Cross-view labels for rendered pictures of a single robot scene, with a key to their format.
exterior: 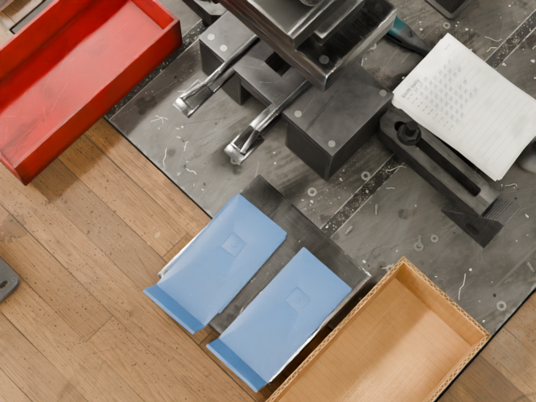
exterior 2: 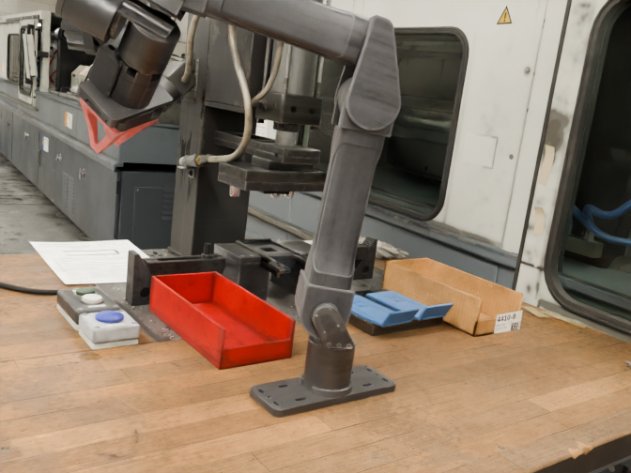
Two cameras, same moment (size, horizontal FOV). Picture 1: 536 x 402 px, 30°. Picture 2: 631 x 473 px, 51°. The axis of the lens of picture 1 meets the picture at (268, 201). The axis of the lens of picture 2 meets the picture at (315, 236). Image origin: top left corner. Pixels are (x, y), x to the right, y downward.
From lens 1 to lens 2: 1.36 m
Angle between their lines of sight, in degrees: 74
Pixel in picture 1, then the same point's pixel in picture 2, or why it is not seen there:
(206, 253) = (364, 311)
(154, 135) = not seen: hidden behind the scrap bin
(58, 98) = (228, 335)
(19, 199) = (300, 361)
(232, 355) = (429, 312)
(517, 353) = not seen: hidden behind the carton
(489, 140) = not seen: hidden behind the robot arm
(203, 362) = (427, 335)
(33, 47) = (185, 328)
